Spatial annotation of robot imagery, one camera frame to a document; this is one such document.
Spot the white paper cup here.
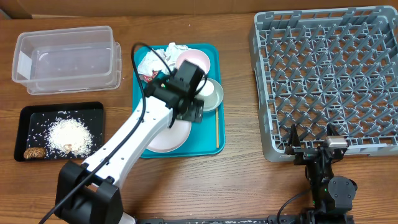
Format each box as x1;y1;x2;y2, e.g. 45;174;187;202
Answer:
198;80;215;98

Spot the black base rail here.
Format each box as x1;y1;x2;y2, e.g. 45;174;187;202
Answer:
136;215;355;224

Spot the white round plate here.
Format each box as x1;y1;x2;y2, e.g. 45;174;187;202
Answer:
147;120;192;153

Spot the teal plastic tray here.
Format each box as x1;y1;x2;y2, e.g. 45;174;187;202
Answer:
141;43;226;159

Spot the white napkin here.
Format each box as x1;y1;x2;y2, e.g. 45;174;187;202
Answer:
137;49;169;77
164;42;190;64

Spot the grey dish rack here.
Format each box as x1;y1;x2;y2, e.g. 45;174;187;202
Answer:
249;6;397;162

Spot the clear plastic bin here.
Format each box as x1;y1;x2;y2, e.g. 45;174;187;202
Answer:
12;26;122;95

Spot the brown mushroom piece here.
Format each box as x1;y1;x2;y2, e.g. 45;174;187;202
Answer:
23;147;47;160

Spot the white round bowl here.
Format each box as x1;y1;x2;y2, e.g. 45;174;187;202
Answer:
175;49;211;75

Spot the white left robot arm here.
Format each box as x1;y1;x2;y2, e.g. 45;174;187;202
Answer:
52;79;205;223

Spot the wooden chopstick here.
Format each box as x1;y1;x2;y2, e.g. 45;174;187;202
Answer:
215;108;220;149

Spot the red snack wrapper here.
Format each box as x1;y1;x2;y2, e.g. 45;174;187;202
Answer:
140;71;159;83

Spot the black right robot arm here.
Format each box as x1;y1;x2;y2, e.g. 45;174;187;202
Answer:
276;124;358;223

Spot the white rice pile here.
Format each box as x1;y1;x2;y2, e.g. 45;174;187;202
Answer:
45;118;93;156

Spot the grey green bowl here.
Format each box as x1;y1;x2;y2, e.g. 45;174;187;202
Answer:
195;78;224;112

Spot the black plastic tray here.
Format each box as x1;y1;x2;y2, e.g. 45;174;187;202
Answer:
14;101;105;162

